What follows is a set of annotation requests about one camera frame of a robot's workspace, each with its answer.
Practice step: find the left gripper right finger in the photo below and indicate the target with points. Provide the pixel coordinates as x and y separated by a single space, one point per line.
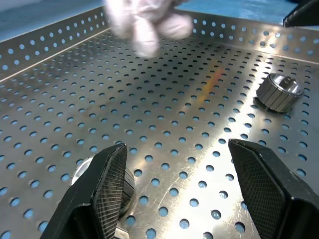
271 199

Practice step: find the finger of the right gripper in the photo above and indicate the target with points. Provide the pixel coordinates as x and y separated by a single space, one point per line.
305 15

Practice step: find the white gloved person hand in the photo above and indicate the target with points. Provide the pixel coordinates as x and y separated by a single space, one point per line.
147 25

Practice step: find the perforated metal tray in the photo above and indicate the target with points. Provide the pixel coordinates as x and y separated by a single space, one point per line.
174 99

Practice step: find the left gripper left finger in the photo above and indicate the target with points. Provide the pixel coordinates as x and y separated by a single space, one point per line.
84 204

